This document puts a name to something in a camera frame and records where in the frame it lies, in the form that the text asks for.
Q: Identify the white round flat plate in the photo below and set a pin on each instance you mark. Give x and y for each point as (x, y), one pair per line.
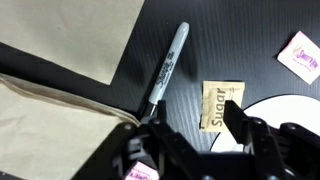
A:
(283, 110)

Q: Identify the grey marker pen black cap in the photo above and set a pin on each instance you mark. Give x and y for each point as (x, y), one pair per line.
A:
(166, 66)

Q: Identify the pink sweetener packet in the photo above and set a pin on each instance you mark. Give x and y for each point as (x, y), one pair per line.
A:
(141, 171)
(301, 56)

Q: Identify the beige folded napkin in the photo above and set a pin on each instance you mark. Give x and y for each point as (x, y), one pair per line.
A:
(66, 33)

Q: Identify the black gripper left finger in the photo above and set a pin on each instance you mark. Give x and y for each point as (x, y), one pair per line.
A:
(166, 150)

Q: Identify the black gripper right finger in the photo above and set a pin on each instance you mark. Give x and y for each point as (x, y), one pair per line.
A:
(276, 150)

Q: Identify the brown sugar packet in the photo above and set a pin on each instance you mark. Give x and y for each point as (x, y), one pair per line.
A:
(213, 100)

